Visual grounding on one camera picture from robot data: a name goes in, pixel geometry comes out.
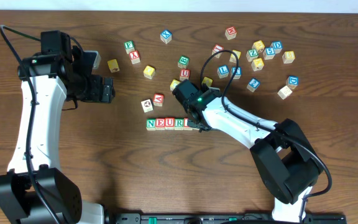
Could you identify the yellow 8 block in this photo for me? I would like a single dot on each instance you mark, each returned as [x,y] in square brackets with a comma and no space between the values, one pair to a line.
[288,57]

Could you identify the blue X block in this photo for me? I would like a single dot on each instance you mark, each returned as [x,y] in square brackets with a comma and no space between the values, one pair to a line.
[166,36]

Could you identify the green B block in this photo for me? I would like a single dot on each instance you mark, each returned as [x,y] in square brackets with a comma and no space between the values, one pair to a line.
[183,62]

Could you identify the green R block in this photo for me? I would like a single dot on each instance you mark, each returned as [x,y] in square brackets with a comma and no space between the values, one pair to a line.
[179,124]

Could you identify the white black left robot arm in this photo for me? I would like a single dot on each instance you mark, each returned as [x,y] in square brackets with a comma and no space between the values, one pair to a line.
[34,188]

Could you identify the green F block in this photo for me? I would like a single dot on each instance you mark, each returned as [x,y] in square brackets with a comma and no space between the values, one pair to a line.
[129,46]

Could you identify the red E block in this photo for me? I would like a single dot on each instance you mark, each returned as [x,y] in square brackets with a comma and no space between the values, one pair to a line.
[160,124]

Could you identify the red Y block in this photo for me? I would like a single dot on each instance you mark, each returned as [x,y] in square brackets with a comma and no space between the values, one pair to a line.
[134,57]

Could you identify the blue d block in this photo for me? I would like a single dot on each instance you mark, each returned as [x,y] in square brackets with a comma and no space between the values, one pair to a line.
[277,46]
[292,82]

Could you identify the red V block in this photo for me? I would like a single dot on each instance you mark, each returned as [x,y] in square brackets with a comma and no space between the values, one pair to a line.
[158,99]

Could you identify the yellow block below Z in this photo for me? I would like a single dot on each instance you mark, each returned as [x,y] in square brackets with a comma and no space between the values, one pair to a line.
[257,64]

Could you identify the red U block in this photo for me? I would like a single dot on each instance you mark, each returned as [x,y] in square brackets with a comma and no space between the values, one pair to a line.
[169,123]

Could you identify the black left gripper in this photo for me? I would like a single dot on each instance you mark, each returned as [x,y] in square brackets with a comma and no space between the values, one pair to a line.
[105,90]

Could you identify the green N block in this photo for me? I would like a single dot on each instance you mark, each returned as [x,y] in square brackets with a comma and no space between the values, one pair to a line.
[151,124]

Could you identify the blue L block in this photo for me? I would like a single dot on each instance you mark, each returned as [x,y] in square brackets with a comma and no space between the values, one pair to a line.
[223,71]

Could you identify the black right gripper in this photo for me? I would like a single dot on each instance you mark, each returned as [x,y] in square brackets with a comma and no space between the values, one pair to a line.
[198,125]

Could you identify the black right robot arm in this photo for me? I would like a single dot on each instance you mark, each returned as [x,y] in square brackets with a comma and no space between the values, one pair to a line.
[285,160]

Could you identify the white picture block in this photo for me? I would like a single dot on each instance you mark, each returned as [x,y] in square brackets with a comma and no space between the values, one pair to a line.
[147,105]

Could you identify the red block top right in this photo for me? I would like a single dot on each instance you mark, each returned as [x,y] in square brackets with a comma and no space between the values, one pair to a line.
[230,33]

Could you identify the blue 5 block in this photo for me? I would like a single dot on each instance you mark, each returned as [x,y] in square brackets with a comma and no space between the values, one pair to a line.
[268,53]

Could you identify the red i block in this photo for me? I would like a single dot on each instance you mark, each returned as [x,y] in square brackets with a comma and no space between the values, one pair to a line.
[216,50]
[186,125]

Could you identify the blue T block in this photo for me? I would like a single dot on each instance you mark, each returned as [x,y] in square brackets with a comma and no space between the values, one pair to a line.
[236,72]

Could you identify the blue 2 block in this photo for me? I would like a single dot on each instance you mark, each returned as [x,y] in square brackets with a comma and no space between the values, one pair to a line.
[253,84]

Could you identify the green Z block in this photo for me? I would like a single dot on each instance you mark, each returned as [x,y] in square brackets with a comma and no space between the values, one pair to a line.
[251,55]

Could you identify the red U block spare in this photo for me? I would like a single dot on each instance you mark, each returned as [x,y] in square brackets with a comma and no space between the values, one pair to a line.
[184,74]

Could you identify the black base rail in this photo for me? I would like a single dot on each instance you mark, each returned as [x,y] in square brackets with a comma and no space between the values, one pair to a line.
[135,218]

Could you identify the blue D block upper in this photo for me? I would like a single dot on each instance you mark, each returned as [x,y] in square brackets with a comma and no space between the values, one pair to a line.
[277,46]

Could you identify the blue D block right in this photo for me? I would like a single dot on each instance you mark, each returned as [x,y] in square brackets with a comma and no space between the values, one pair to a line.
[292,82]

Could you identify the plain white block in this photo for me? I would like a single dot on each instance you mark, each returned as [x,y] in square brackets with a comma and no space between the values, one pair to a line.
[284,92]

